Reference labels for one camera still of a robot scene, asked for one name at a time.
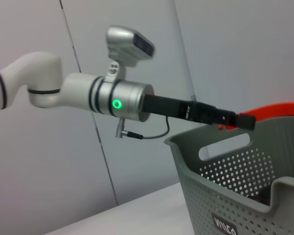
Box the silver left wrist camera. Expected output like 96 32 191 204
105 25 156 83

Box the grey-green perforated storage bin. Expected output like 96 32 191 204
164 117 294 235

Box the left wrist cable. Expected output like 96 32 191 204
126 116 171 140

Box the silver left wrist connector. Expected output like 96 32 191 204
115 117 128 138

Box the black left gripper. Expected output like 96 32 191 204
141 94 257 131

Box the orange bin carry handle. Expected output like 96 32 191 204
218 102 294 131

